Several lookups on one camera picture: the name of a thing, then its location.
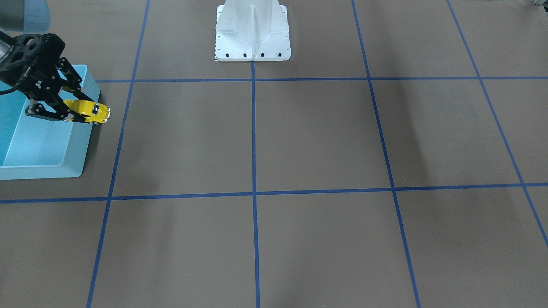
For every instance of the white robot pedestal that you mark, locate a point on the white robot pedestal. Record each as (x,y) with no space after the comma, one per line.
(252,30)

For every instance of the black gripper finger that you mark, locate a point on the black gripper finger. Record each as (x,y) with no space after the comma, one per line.
(39,110)
(72,81)

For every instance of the light blue plastic bin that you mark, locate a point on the light blue plastic bin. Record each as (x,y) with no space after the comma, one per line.
(32,148)

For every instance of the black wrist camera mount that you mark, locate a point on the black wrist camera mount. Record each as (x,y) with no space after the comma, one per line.
(40,52)

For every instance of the yellow beetle toy car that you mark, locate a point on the yellow beetle toy car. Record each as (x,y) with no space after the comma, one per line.
(94,113)

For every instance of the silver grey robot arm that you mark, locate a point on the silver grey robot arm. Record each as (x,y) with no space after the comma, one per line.
(20,17)

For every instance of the brown paper table mat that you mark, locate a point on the brown paper table mat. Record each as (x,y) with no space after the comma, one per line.
(397,160)

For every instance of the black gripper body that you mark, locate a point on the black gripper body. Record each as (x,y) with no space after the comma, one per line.
(31,80)

